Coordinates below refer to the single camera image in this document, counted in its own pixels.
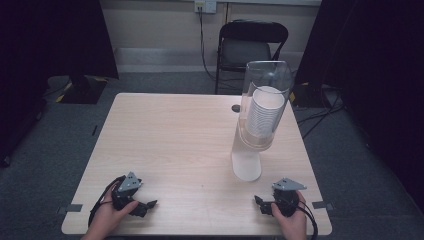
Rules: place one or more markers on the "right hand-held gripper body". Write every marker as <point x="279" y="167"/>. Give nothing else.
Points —
<point x="287" y="195"/>

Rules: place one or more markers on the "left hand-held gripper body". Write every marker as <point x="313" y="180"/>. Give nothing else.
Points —
<point x="128" y="185"/>

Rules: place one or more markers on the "white paper cup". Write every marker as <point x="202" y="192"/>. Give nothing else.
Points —
<point x="246" y="168"/>

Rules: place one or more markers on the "clear plastic cup dispenser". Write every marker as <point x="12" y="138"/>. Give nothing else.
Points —
<point x="263" y="80"/>

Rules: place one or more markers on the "person's right hand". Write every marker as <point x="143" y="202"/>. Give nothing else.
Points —
<point x="291" y="225"/>

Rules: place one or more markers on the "person's left hand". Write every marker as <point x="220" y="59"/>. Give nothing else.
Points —
<point x="106" y="216"/>

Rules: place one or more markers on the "grey tape strip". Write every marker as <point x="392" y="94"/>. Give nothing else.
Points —
<point x="321" y="205"/>
<point x="71" y="208"/>

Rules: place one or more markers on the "wooden table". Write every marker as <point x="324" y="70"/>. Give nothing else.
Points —
<point x="173" y="143"/>

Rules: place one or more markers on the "stack of white paper cups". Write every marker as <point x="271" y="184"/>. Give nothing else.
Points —
<point x="265" y="113"/>

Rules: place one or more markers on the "black stand base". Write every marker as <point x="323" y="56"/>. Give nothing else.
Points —
<point x="83" y="90"/>

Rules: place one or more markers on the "black folding chair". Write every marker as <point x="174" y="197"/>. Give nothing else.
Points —
<point x="246" y="50"/>

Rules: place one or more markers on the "black curtain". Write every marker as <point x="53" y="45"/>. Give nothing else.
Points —
<point x="50" y="36"/>
<point x="373" y="66"/>

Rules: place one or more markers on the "white wall outlet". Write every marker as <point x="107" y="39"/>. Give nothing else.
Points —
<point x="205" y="6"/>

